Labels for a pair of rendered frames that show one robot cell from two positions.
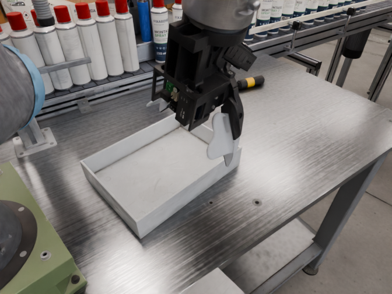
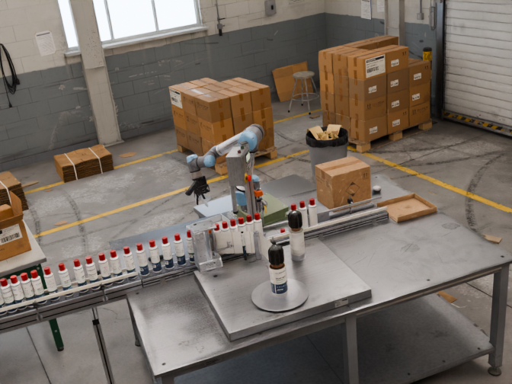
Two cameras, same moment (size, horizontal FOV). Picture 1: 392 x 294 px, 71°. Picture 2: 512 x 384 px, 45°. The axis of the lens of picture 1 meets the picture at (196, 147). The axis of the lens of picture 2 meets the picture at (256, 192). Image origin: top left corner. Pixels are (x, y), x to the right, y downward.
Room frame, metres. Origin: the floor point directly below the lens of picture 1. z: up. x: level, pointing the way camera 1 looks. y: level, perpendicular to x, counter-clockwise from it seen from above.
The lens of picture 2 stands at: (3.92, 1.41, 2.73)
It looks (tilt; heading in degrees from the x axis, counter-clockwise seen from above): 24 degrees down; 196
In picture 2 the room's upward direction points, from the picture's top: 6 degrees counter-clockwise
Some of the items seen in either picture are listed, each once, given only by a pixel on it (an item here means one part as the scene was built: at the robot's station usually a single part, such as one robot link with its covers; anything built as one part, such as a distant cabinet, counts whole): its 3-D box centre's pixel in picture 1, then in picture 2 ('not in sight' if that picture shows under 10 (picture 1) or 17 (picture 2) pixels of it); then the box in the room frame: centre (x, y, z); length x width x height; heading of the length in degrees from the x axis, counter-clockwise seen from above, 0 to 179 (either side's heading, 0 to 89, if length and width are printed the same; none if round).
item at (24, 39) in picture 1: (30, 56); (250, 230); (0.68, 0.42, 0.98); 0.05 x 0.05 x 0.20
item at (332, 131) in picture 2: not in sight; (328, 141); (-2.22, 0.51, 0.50); 0.42 x 0.41 x 0.28; 134
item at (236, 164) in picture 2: not in sight; (239, 166); (0.61, 0.38, 1.38); 0.17 x 0.10 x 0.19; 179
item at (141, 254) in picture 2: not in sight; (142, 259); (1.06, -0.14, 0.98); 0.05 x 0.05 x 0.20
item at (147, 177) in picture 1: (164, 163); (210, 228); (0.43, 0.07, 0.86); 0.27 x 0.20 x 0.05; 134
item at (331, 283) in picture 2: not in sight; (278, 283); (1.06, 0.66, 0.86); 0.80 x 0.67 x 0.05; 124
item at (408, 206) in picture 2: not in sight; (406, 206); (0.06, 1.34, 0.85); 0.30 x 0.26 x 0.04; 124
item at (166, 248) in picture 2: not in sight; (167, 252); (0.98, -0.01, 0.98); 0.05 x 0.05 x 0.20
